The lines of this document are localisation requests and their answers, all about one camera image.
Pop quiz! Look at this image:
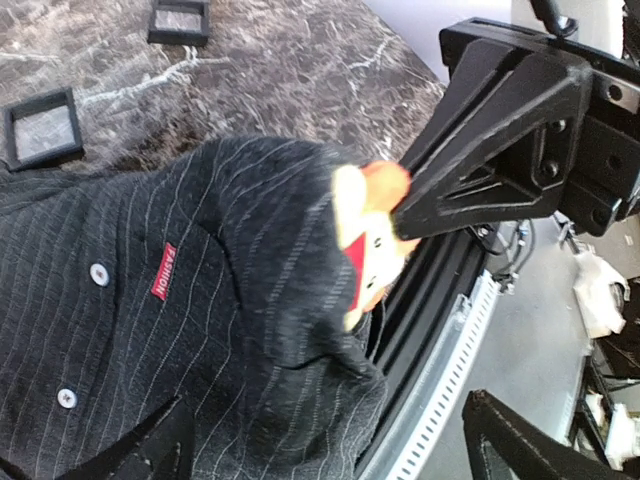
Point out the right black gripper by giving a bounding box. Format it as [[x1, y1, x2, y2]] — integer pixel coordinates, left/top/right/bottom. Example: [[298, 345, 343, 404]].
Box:
[[392, 18, 639, 240]]

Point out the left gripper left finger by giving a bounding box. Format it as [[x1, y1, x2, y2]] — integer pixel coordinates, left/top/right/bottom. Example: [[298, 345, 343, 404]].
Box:
[[62, 396, 195, 480]]

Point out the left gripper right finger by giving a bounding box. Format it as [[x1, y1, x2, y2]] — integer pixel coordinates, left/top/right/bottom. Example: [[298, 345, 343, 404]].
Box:
[[462, 390, 627, 480]]

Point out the flower brooch green orange yellow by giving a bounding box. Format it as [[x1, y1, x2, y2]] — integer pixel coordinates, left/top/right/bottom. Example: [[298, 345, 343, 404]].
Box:
[[332, 161, 419, 331]]

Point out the black pinstriped shirt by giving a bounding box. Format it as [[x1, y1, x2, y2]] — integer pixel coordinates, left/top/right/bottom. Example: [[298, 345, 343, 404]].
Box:
[[1, 137, 387, 479]]

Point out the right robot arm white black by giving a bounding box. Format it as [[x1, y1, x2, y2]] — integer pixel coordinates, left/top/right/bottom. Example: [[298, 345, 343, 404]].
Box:
[[393, 1, 639, 240]]

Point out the small black display box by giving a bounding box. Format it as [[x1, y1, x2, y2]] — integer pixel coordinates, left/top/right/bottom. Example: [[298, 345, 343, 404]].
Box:
[[147, 0, 210, 47]]

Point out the white slotted cable duct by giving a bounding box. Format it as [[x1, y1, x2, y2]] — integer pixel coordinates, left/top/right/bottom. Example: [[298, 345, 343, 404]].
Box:
[[358, 270, 499, 479]]

